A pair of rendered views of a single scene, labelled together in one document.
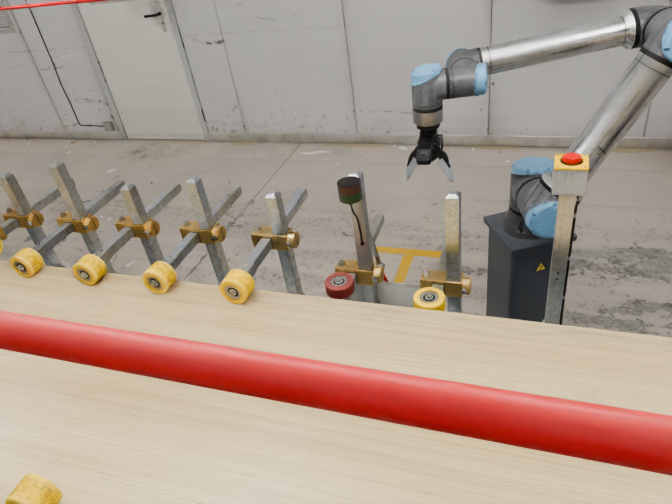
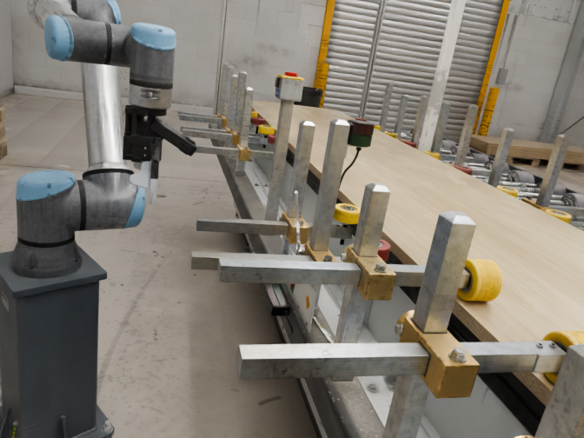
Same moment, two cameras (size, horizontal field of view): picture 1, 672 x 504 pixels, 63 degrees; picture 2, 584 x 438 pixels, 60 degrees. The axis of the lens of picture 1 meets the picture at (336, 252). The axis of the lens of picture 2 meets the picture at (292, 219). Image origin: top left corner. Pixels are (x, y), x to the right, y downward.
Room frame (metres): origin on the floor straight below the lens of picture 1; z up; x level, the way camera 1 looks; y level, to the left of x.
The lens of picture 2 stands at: (2.03, 0.72, 1.31)
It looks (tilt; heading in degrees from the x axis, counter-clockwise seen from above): 19 degrees down; 230
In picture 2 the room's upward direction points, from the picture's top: 9 degrees clockwise
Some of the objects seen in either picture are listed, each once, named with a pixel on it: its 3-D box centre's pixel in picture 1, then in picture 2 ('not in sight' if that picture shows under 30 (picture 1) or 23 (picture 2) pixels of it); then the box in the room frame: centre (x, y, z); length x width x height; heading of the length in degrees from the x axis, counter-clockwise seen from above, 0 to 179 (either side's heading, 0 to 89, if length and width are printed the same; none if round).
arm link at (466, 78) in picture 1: (465, 79); (134, 48); (1.57, -0.46, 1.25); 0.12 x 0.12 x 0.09; 82
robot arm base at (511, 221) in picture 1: (529, 214); (47, 248); (1.70, -0.74, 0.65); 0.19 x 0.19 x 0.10
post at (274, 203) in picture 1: (287, 260); (354, 303); (1.36, 0.15, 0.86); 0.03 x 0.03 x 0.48; 66
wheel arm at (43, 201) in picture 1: (38, 205); not in sight; (1.86, 1.06, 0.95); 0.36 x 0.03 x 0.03; 156
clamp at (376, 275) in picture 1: (359, 272); (320, 261); (1.26, -0.06, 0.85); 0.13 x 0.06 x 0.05; 66
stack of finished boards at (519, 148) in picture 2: not in sight; (534, 149); (-6.59, -3.41, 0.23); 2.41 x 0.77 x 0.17; 157
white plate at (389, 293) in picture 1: (382, 293); (297, 286); (1.27, -0.12, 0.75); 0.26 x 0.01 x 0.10; 66
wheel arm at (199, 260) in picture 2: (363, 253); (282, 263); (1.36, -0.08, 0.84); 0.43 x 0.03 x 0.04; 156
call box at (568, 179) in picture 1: (569, 176); (288, 89); (1.05, -0.55, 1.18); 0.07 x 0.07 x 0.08; 66
